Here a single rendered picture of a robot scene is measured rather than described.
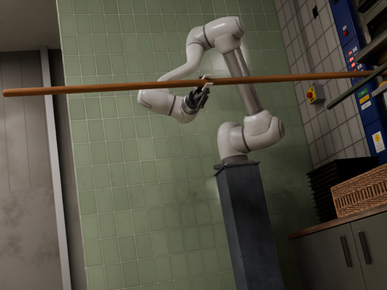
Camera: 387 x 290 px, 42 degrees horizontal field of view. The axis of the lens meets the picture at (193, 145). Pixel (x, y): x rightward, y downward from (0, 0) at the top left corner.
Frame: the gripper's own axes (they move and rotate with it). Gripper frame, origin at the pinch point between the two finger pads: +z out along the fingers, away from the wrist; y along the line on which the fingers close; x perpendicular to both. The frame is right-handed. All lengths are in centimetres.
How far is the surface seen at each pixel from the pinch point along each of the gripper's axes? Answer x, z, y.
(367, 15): -112, -28, -48
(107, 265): 36, -119, 61
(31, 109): 70, -338, -123
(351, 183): -62, -9, 48
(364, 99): -109, -45, -4
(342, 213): -62, -21, 60
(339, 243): -58, -23, 73
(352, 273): -58, -18, 86
